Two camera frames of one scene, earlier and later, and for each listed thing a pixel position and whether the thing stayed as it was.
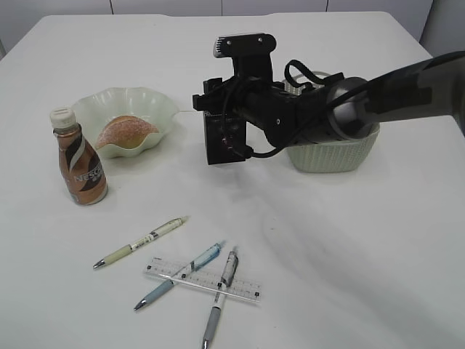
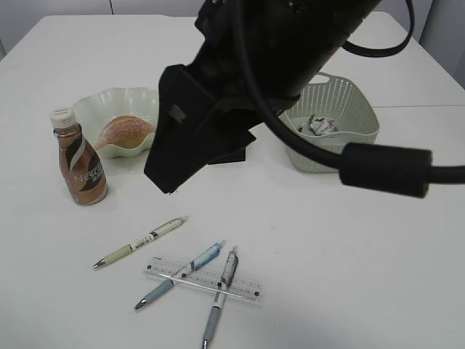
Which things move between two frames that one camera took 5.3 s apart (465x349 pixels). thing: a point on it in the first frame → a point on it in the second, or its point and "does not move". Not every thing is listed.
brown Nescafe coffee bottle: (83, 166) does not move
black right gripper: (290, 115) → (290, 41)
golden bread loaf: (125, 132) does not move
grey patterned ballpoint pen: (222, 287) does not move
